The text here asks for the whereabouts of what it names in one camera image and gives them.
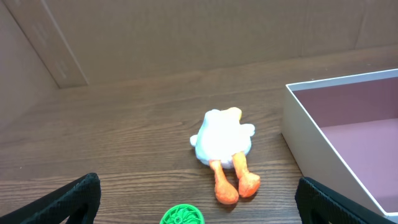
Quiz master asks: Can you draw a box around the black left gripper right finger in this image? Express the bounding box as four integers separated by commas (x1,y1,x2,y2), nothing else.
295,177,394,224

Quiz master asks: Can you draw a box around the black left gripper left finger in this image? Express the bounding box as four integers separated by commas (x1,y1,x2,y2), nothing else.
1,173,101,224

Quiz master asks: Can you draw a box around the white plush duck toy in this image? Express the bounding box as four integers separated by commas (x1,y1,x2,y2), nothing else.
190,107,261,205

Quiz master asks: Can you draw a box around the green plastic spinning top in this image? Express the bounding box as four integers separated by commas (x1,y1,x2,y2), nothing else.
159,204,205,224

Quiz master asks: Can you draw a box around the white box with pink interior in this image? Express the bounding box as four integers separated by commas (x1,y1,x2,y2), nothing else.
282,69,397,222

